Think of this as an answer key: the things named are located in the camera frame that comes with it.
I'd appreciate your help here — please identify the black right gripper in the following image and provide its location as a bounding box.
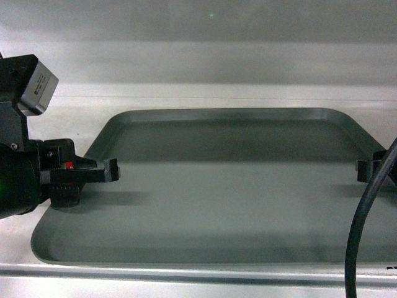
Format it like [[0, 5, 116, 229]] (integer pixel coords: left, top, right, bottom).
[[355, 150, 396, 190]]

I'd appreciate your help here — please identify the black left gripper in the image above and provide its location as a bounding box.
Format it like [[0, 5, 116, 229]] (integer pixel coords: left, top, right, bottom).
[[37, 138, 120, 208]]

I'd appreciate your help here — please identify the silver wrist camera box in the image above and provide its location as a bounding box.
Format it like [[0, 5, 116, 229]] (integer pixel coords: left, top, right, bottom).
[[18, 61, 59, 117]]

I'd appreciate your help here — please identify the black thick cable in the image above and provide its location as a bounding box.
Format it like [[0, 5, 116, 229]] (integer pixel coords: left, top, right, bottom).
[[344, 136, 397, 298]]

